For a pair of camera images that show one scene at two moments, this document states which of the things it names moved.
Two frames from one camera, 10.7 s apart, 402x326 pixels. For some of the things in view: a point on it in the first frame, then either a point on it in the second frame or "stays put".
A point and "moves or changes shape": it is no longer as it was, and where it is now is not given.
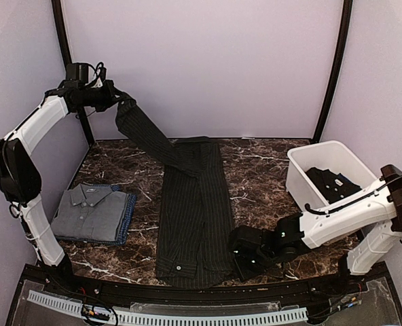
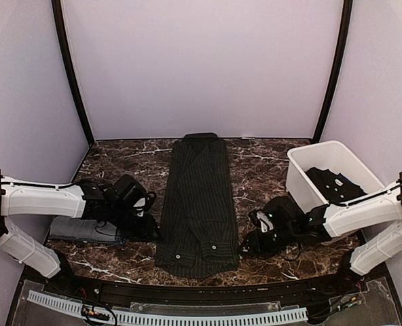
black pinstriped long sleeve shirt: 195,217 moves or changes shape
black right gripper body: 262,262 -> 267,246
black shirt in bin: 332,186 stays put
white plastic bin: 329,155 stays put
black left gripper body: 102,99 -> 134,231
